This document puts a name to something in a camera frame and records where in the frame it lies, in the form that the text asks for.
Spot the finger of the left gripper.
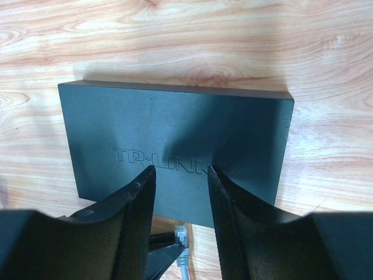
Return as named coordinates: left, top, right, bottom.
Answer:
left=149, top=232, right=175, bottom=248
left=145, top=244, right=182, bottom=280

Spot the grey ethernet cable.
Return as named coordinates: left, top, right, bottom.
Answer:
left=173, top=222, right=191, bottom=280

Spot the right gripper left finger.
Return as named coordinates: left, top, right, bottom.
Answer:
left=1, top=166, right=156, bottom=279

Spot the black network switch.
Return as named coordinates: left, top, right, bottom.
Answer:
left=58, top=80, right=294, bottom=228

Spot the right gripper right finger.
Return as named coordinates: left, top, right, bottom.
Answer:
left=207, top=166, right=372, bottom=279

